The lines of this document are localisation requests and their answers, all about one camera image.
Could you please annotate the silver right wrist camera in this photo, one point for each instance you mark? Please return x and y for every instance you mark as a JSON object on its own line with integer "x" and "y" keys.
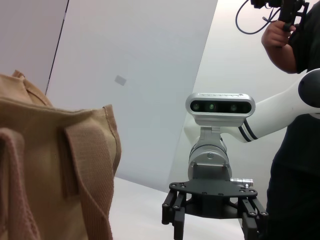
{"x": 220, "y": 107}

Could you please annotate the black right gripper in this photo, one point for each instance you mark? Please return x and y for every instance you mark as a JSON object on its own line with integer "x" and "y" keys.
{"x": 212, "y": 195}

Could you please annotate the khaki canvas food bag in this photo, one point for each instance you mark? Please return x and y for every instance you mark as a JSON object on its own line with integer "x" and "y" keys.
{"x": 37, "y": 150}

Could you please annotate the person's bare forearm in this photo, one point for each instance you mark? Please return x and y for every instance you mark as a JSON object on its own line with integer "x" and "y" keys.
{"x": 282, "y": 58}

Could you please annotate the silver right camera bracket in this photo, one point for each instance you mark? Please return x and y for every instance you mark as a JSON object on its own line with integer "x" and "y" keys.
{"x": 210, "y": 132}

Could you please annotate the person torso in black shirt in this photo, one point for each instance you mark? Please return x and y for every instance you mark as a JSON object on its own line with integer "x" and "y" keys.
{"x": 295, "y": 200}

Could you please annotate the black handheld controller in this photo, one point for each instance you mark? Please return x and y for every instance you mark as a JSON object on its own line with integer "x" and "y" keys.
{"x": 287, "y": 12}

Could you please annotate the person's bare hand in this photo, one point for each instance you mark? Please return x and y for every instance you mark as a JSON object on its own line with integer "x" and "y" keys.
{"x": 273, "y": 36}

